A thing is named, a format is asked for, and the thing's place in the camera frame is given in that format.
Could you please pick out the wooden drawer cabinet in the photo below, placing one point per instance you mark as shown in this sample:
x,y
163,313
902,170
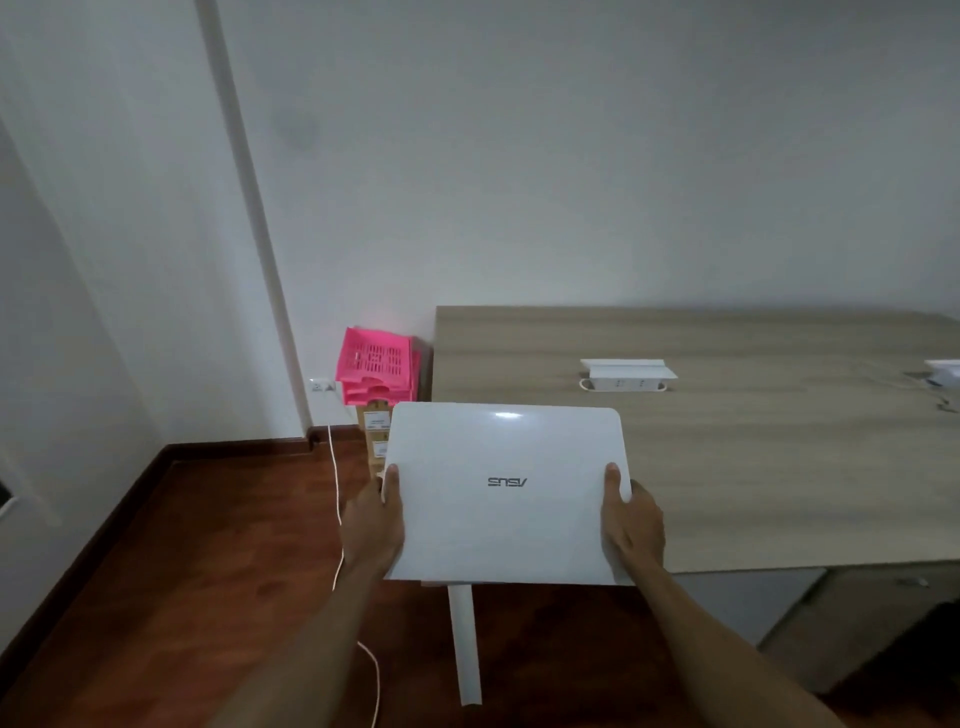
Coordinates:
x,y
862,622

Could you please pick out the white wall conduit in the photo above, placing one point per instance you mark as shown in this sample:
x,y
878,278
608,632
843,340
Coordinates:
x,y
255,217

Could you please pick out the white wall outlet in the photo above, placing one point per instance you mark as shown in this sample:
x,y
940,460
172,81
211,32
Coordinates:
x,y
322,385

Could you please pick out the pink plastic tray stack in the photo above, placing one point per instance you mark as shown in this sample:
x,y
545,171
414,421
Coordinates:
x,y
375,367

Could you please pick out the person's left thumb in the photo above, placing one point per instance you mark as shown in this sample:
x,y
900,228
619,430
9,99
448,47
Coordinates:
x,y
393,495

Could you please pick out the person's left forearm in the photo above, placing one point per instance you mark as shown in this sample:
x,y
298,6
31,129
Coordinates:
x,y
307,645

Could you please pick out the white desk leg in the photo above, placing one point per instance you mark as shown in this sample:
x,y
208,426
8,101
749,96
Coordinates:
x,y
465,645

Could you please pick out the brown cardboard box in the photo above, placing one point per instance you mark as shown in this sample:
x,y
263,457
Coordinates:
x,y
375,439

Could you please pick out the person's right thumb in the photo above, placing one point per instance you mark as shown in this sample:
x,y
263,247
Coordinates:
x,y
612,495

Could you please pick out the wooden desk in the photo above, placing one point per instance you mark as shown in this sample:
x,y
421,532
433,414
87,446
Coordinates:
x,y
750,450

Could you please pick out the white laptop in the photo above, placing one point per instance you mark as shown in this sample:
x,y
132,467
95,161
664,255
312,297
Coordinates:
x,y
506,495

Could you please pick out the person's right hand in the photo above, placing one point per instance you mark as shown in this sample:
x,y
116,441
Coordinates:
x,y
634,525

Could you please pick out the person's right forearm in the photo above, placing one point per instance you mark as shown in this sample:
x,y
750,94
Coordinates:
x,y
716,652

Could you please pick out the person's left hand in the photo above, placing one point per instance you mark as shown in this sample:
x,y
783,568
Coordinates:
x,y
371,525

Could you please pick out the white desk power socket box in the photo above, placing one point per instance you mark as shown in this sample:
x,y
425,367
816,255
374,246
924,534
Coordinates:
x,y
943,373
626,373

